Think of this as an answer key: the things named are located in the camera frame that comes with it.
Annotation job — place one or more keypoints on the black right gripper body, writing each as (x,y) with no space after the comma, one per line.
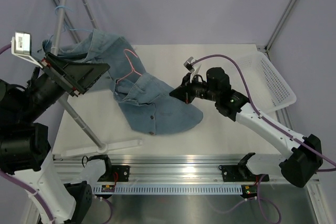
(196,88)

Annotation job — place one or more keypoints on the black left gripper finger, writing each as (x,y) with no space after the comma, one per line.
(84,69)
(87,78)

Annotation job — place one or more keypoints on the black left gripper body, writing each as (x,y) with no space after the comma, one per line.
(55,69)

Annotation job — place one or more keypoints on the pink wire hanger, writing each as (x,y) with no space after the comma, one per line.
(133,70)

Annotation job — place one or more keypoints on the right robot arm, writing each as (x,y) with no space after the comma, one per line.
(299,156)

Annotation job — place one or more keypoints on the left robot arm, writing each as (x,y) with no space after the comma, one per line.
(26,158)

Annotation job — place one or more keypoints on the white clothes rack stand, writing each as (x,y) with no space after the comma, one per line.
(99,146)

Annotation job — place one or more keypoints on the white plastic basket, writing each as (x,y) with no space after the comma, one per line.
(268,89)

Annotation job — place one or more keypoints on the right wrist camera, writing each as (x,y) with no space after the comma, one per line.
(192,66)

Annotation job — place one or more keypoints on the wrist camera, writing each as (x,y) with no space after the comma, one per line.
(192,66)
(21,45)

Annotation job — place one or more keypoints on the blue wire hanger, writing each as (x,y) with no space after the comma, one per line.
(68,25)

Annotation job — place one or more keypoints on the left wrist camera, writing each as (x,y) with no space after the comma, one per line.
(21,45)

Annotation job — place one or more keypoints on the aluminium rail base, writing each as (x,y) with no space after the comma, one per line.
(180,171)

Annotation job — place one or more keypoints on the white slotted cable duct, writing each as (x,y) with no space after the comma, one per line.
(184,189)

